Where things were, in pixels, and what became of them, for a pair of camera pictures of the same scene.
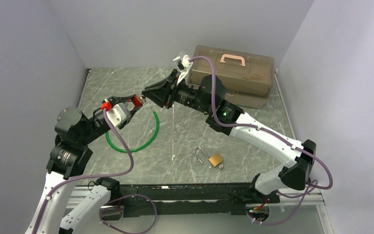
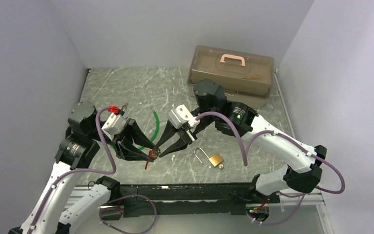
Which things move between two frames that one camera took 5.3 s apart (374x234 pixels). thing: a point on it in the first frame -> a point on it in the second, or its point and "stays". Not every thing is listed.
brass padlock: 215,160 stays
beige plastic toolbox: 247,78 stays
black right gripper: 157,93 -> 188,136
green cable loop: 142,147 stays
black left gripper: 124,99 -> 126,149
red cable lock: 136,102 -> 151,154
